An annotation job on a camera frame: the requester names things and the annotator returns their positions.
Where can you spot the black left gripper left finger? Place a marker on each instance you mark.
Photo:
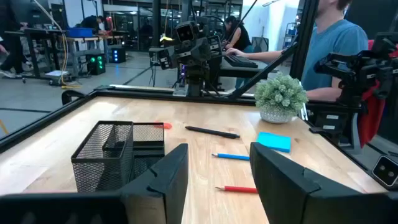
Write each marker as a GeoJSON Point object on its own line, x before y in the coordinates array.
{"type": "Point", "coordinates": [161, 186]}

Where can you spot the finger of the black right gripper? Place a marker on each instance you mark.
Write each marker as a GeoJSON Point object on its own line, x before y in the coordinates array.
{"type": "Point", "coordinates": [186, 54]}
{"type": "Point", "coordinates": [203, 51]}

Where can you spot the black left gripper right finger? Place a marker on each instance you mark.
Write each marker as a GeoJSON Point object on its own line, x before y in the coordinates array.
{"type": "Point", "coordinates": [280, 186]}

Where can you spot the red pencil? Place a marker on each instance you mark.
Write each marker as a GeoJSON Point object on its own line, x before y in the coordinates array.
{"type": "Point", "coordinates": [239, 189]}

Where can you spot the blue sticky note pad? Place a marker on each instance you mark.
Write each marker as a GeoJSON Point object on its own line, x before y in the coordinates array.
{"type": "Point", "coordinates": [274, 141]}

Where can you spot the blue pencil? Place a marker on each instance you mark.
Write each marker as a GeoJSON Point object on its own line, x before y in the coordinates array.
{"type": "Point", "coordinates": [231, 156]}

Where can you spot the orange eraser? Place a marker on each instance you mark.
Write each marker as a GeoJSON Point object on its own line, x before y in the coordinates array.
{"type": "Point", "coordinates": [166, 125]}

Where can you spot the black pen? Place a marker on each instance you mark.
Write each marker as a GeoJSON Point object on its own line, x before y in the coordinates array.
{"type": "Point", "coordinates": [211, 132]}

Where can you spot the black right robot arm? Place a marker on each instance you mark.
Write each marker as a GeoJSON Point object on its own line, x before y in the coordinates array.
{"type": "Point", "coordinates": [196, 79]}

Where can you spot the black mesh desk organizer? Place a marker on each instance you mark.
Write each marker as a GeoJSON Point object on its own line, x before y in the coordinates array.
{"type": "Point", "coordinates": [102, 155]}

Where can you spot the black keyboard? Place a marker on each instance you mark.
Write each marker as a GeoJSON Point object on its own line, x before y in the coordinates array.
{"type": "Point", "coordinates": [241, 61]}

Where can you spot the person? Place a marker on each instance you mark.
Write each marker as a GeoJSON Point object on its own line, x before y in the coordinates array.
{"type": "Point", "coordinates": [239, 34]}
{"type": "Point", "coordinates": [12, 59]}
{"type": "Point", "coordinates": [91, 23]}
{"type": "Point", "coordinates": [335, 49]}

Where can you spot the black computer blue lights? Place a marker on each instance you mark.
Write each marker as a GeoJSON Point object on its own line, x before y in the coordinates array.
{"type": "Point", "coordinates": [118, 55]}

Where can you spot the black computer green lights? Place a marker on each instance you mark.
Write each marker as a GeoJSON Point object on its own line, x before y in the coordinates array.
{"type": "Point", "coordinates": [95, 63]}

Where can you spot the blue plastic bin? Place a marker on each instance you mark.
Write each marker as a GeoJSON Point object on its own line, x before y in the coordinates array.
{"type": "Point", "coordinates": [80, 32]}

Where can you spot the green potted artificial plant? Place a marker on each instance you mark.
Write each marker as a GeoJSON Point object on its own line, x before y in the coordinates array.
{"type": "Point", "coordinates": [280, 96]}

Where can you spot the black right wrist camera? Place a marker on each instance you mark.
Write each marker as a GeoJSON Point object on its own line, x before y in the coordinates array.
{"type": "Point", "coordinates": [186, 32]}

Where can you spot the black aluminium table frame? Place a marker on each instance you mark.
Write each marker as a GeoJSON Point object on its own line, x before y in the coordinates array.
{"type": "Point", "coordinates": [130, 92]}

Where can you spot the black table-level camera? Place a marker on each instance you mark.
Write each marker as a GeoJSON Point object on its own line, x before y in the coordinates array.
{"type": "Point", "coordinates": [386, 170]}

